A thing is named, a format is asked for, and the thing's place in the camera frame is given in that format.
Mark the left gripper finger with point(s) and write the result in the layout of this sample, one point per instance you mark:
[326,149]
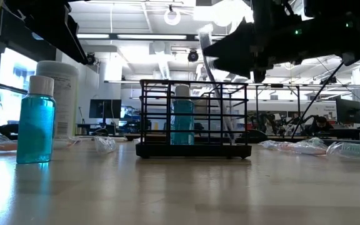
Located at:
[64,37]

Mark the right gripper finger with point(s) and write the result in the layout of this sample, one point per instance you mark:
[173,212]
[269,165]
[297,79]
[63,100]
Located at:
[236,67]
[236,43]

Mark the blue white toothbrush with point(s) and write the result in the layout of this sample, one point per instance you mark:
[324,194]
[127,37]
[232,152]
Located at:
[205,36]

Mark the blue mouthwash bottle white cap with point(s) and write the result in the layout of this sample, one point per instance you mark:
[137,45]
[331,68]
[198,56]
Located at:
[183,107]
[36,131]

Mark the orange green toothbrush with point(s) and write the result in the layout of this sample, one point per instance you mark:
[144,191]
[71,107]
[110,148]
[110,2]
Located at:
[305,150]

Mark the orange white toothbrush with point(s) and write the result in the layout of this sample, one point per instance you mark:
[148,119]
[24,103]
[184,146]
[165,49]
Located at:
[105,145]

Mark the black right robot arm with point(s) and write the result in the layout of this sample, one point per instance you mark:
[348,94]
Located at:
[339,34]

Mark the white wipes canister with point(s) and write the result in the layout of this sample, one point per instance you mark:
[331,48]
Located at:
[64,100]

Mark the large window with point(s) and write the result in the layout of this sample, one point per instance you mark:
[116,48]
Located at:
[11,93]

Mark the black computer monitor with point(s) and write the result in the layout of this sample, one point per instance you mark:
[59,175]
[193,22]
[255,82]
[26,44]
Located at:
[348,111]
[105,108]

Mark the person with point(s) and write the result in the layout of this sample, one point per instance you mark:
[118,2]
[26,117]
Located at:
[321,123]

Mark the black ceiling camera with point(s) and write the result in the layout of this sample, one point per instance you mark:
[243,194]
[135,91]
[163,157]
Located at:
[193,55]
[91,59]

